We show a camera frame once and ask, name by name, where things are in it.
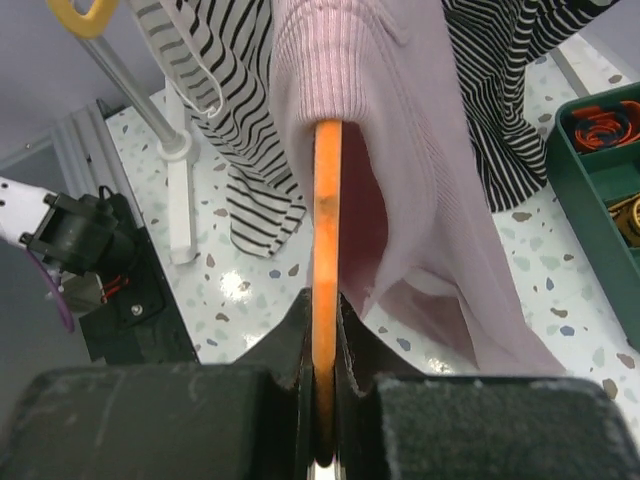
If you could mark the white striped tank top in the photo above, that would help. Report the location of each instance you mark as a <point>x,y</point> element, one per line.
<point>216,56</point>

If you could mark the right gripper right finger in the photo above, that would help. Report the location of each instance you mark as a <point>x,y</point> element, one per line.
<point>395,422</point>

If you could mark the orange hanger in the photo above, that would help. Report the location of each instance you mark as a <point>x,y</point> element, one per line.
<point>325,280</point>

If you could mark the pink tank top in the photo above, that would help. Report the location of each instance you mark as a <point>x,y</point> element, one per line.
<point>418,239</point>

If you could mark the orange black rolled tie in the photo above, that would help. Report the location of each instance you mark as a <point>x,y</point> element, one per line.
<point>596,128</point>

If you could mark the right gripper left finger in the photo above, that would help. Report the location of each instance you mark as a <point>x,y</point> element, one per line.
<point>249,419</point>

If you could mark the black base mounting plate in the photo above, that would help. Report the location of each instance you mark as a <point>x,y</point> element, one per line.
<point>137,319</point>

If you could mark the black striped tank top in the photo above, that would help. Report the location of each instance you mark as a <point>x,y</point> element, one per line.
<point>493,43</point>

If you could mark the yellow rolled tie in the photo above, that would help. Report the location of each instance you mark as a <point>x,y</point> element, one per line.
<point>625,215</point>

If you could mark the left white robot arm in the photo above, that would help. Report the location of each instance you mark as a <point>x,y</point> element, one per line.
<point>96,234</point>

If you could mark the green divided organizer tray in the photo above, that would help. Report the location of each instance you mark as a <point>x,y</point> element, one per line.
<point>586,185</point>

